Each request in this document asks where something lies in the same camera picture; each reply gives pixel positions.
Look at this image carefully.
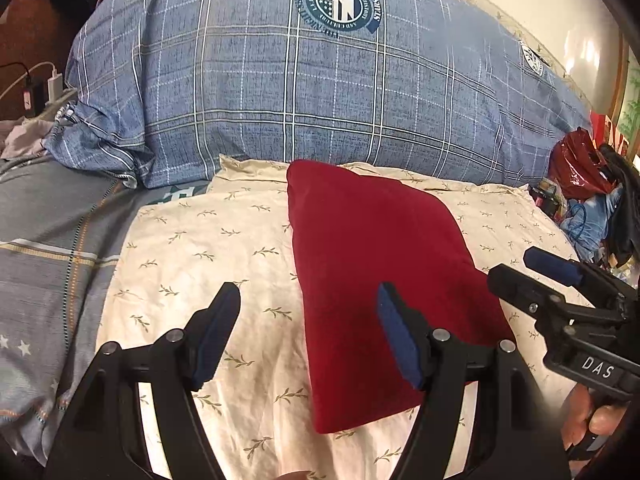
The cream leaf-print pillow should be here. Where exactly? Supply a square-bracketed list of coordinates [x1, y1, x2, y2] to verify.
[95, 154, 596, 480]

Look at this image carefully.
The white cable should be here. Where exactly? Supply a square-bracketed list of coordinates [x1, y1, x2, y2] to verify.
[0, 61, 58, 103]

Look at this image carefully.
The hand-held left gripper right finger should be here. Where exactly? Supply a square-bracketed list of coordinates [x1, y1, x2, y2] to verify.
[376, 282, 571, 480]

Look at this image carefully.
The black bag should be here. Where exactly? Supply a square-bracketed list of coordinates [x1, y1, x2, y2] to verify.
[597, 142, 640, 268]

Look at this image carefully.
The pale pink cloth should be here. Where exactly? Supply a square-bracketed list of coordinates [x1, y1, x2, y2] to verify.
[0, 116, 56, 160]

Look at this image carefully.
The light blue cloth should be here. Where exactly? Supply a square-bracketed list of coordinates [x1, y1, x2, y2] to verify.
[560, 192, 626, 261]

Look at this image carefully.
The person's right hand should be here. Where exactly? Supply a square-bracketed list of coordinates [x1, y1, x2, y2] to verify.
[561, 385, 627, 453]

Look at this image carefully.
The dark red shirt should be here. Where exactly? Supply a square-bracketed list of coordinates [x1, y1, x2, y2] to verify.
[286, 159, 516, 435]

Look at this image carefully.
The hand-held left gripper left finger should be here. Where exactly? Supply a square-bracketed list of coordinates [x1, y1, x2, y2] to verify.
[42, 282, 242, 480]

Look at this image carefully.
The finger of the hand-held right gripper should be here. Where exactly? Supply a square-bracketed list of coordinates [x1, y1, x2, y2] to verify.
[523, 246, 628, 306]
[487, 265, 576, 326]

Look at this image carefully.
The wooden headboard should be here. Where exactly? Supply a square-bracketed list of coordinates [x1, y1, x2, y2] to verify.
[0, 0, 86, 121]

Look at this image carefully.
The black cable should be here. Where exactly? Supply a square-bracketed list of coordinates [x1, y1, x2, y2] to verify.
[0, 62, 32, 83]

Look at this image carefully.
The white power strip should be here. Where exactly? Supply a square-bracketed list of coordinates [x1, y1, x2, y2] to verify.
[30, 89, 78, 121]

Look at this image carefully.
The grey striped bedsheet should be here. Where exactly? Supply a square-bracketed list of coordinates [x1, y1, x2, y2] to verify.
[0, 155, 211, 466]

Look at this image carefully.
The red plastic bag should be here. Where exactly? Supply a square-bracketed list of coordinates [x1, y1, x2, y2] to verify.
[550, 127, 618, 200]

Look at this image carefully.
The blue plaid pillow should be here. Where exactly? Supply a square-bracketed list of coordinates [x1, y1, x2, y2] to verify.
[44, 0, 593, 190]

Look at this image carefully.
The dark printed packet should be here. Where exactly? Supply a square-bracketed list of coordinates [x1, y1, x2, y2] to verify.
[529, 182, 566, 216]

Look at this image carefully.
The green printed poster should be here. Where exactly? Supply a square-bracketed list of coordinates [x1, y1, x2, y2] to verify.
[617, 55, 640, 141]

